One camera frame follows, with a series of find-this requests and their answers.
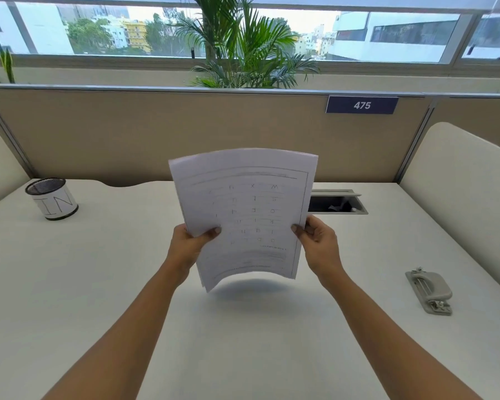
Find person's left hand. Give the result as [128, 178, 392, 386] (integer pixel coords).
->
[167, 224, 222, 280]

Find person's right hand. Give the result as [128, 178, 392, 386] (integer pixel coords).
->
[291, 215, 344, 288]

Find white printed paper sheets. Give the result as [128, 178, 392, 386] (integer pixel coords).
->
[168, 147, 319, 293]

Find person's left forearm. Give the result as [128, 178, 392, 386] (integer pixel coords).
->
[42, 257, 192, 400]

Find person's right forearm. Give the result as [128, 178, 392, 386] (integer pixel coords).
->
[320, 266, 484, 400]

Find beige desk partition panel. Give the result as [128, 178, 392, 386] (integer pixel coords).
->
[0, 84, 500, 188]

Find blue number sign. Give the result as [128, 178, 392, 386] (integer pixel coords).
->
[325, 96, 400, 115]

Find grey hole punch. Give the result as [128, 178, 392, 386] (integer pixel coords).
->
[405, 267, 453, 316]

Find white mesh pen holder cup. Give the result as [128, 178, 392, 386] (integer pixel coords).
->
[24, 177, 79, 221]

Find cream side divider panel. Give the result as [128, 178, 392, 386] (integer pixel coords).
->
[0, 116, 31, 212]
[399, 122, 500, 304]

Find green palm plant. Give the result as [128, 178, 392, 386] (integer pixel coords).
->
[171, 0, 321, 89]

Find small green leafy plant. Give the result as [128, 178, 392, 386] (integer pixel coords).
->
[0, 36, 16, 84]

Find grey desk cable tray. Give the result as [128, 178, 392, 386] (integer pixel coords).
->
[307, 189, 369, 216]

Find window frame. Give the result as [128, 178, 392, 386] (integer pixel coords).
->
[0, 0, 500, 78]

